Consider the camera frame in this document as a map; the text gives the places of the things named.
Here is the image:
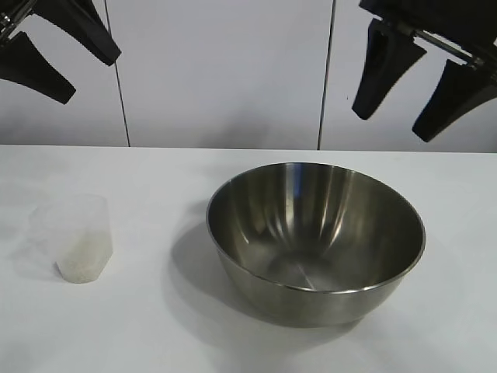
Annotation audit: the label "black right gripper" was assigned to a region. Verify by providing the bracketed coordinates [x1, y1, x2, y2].
[351, 0, 497, 144]

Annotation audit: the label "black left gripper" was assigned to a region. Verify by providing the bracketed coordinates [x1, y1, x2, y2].
[0, 0, 122, 105]

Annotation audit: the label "clear plastic measuring cup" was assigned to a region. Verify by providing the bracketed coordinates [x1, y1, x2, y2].
[29, 193, 115, 284]

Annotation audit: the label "white rice grains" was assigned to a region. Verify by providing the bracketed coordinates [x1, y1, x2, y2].
[56, 228, 115, 284]

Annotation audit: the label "stainless steel mixing bowl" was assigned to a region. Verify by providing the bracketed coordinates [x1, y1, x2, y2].
[205, 162, 427, 326]

